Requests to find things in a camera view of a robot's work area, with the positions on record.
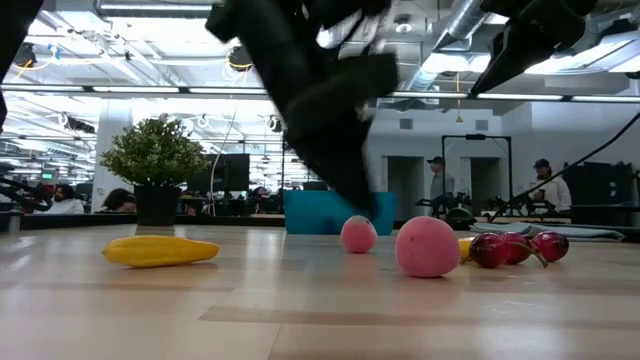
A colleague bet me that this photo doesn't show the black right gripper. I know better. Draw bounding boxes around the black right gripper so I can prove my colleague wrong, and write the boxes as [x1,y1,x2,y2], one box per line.
[470,0,599,96]

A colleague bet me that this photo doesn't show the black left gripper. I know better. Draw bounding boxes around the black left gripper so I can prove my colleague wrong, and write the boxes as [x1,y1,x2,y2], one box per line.
[284,52,400,219]

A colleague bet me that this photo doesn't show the pink fuzzy peach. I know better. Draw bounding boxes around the pink fuzzy peach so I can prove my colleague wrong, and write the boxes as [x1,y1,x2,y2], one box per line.
[394,215,462,279]
[340,214,379,255]

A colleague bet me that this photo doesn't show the dark red cherry with stem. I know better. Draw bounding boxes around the dark red cherry with stem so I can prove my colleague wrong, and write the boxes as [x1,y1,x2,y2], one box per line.
[468,232,550,270]
[530,230,570,264]
[502,231,534,266]

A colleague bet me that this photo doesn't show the blue plastic tupperware container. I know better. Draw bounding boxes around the blue plastic tupperware container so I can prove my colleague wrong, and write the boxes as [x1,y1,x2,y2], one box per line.
[283,189,399,236]

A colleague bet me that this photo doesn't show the person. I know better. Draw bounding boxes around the person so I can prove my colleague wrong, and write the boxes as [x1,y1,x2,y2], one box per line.
[528,158,572,212]
[48,183,86,215]
[101,187,137,215]
[427,155,456,201]
[248,185,271,214]

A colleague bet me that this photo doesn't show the black monitor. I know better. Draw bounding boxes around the black monitor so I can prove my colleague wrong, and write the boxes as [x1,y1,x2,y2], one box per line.
[187,152,251,194]

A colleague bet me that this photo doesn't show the black round dome device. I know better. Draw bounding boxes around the black round dome device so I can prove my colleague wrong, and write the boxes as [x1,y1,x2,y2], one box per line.
[444,206,477,232]

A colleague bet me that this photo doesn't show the black equipment cabinet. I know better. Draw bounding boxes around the black equipment cabinet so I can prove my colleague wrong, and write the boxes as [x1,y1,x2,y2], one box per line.
[562,160,637,206]

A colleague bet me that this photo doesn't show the black background desk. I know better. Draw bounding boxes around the black background desk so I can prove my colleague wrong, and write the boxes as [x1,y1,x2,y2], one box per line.
[569,202,640,227]

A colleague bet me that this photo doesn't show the grey cloth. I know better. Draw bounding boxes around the grey cloth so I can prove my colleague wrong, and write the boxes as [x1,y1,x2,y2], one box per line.
[469,221,626,243]

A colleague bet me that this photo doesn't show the black plant pot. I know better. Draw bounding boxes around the black plant pot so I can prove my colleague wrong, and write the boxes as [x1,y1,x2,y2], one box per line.
[133,185,183,227]

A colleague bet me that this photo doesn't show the green bushy plant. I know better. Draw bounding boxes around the green bushy plant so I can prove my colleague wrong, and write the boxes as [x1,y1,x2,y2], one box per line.
[98,112,212,189]

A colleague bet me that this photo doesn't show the long ceiling light bar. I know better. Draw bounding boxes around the long ceiling light bar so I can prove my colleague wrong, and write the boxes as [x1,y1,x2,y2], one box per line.
[0,84,640,104]

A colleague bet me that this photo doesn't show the black ceiling spotlight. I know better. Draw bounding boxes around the black ceiling spotlight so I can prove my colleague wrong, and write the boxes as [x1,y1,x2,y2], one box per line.
[63,115,97,136]

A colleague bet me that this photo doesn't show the silver ventilation duct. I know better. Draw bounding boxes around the silver ventilation duct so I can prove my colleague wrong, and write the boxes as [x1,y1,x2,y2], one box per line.
[402,0,496,94]

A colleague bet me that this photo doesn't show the yellow hanging cord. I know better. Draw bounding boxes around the yellow hanging cord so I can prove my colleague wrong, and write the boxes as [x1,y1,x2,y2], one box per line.
[453,71,464,124]

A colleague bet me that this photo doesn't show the white hanging cable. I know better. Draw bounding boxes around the white hanging cable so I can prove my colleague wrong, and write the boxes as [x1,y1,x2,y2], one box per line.
[208,107,239,217]

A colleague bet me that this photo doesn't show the thick black slanted cable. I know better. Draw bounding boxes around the thick black slanted cable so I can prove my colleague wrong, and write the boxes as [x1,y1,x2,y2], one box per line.
[489,112,640,223]

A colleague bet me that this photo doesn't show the black ceiling device yellow cable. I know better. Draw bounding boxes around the black ceiling device yellow cable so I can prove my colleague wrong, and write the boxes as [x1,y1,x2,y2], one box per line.
[227,45,253,73]

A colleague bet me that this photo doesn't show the black table edge rail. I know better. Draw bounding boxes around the black table edge rail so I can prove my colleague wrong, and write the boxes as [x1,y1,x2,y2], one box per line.
[0,212,640,244]

